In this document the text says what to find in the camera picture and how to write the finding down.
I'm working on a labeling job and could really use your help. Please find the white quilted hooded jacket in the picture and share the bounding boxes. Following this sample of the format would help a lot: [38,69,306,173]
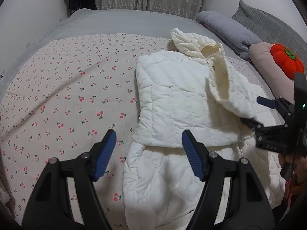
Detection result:
[123,28,285,229]

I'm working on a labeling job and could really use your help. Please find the folded grey blanket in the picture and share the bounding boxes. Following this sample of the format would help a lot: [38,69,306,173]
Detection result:
[195,10,262,62]

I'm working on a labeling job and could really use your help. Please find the cherry print bed sheet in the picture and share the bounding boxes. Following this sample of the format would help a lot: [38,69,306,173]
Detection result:
[0,33,281,230]

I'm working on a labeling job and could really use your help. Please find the grey bed cover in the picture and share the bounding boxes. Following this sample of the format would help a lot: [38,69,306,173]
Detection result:
[1,9,220,96]

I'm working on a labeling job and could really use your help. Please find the pink folded quilt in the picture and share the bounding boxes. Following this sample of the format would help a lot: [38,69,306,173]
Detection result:
[248,42,295,104]

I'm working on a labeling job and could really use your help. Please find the red pumpkin plush pillow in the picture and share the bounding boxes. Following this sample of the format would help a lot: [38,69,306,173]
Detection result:
[270,44,304,80]

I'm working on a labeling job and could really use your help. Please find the person's right hand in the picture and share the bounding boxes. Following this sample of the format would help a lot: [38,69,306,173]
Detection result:
[278,154,306,195]

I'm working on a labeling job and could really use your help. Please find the grey quilted pillow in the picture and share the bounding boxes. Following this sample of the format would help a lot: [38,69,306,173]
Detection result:
[232,1,306,65]

